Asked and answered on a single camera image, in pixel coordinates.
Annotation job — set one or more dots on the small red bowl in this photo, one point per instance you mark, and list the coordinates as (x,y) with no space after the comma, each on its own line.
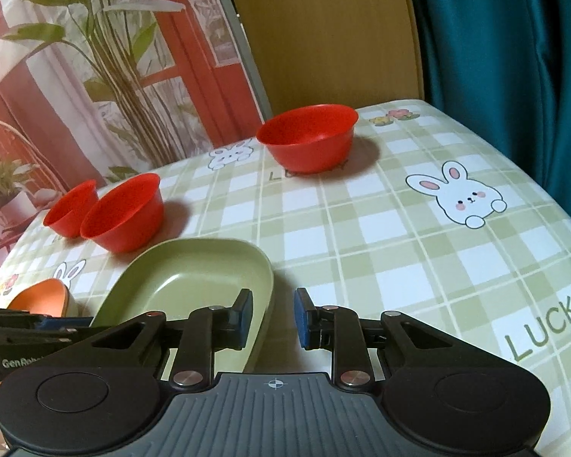
(69,212)

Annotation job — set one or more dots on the teal curtain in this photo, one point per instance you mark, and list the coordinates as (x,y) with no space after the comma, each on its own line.
(504,57)

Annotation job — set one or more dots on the large red bowl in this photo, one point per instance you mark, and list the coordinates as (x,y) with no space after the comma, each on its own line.
(309,140)

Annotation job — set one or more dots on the wooden chair back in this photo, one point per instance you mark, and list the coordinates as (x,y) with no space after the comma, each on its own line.
(323,33)

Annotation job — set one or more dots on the medium red bowl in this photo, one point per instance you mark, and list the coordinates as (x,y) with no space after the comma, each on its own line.
(123,216)

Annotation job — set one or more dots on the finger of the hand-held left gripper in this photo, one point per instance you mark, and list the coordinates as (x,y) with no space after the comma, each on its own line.
(62,324)

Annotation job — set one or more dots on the orange plate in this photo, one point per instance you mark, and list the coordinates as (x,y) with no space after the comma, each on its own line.
(43,299)

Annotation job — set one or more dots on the green plate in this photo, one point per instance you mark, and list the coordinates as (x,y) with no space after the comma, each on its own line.
(195,276)

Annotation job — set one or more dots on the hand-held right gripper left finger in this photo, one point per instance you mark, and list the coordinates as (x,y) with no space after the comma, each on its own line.
(246,316)

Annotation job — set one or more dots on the checked rabbit print tablecloth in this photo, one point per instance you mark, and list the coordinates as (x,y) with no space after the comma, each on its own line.
(385,247)

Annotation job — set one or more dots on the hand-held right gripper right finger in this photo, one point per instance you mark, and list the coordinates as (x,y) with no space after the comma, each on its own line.
(305,323)

